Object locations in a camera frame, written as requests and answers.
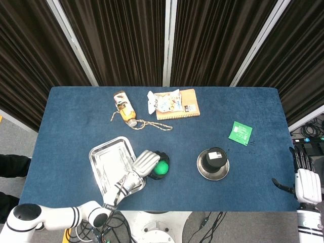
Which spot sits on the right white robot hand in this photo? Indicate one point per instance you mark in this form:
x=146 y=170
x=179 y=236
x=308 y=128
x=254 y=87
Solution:
x=308 y=188

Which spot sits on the rectangular steel tray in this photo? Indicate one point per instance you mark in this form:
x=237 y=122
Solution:
x=108 y=162

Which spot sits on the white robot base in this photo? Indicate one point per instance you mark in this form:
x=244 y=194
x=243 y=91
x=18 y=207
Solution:
x=154 y=227

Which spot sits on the tea bottle with label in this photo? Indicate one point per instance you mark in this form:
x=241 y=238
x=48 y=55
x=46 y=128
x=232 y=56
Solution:
x=125 y=110

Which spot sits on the dark brown curtain panel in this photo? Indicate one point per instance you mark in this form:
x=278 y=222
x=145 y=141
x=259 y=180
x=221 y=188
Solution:
x=119 y=43
x=298 y=63
x=30 y=63
x=215 y=43

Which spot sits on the dark clothing of person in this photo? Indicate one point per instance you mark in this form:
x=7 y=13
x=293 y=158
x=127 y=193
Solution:
x=12 y=165

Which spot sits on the black cylindrical can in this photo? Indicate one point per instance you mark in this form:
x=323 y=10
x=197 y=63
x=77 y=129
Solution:
x=215 y=159

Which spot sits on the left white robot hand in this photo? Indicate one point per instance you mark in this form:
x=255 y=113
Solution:
x=145 y=162

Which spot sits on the tan spiral notebook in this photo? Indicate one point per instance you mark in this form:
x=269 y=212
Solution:
x=177 y=115

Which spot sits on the yellow floor tape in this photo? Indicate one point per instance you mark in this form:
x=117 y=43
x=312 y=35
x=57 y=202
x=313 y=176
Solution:
x=67 y=234

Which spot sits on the crumpled white snack bag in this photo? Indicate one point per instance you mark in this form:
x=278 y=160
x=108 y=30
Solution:
x=164 y=101

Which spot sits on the black power strip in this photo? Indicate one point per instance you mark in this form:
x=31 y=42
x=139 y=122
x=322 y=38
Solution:
x=307 y=139

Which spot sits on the round steel plate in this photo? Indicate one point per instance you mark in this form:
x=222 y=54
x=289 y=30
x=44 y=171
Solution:
x=213 y=176

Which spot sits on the green ball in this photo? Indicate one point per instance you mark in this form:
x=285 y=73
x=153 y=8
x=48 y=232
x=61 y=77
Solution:
x=161 y=168

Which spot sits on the green sachet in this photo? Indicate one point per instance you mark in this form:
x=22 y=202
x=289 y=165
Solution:
x=240 y=132

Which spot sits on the white frame post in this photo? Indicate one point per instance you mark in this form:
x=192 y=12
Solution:
x=260 y=43
x=73 y=43
x=169 y=43

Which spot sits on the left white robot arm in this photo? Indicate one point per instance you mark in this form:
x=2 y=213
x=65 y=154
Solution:
x=58 y=216

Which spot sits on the white frame rail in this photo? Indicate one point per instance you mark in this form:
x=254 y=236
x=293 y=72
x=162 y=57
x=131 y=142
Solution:
x=17 y=121
x=306 y=119

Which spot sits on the blue table cloth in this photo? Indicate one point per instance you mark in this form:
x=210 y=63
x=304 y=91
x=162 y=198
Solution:
x=177 y=192

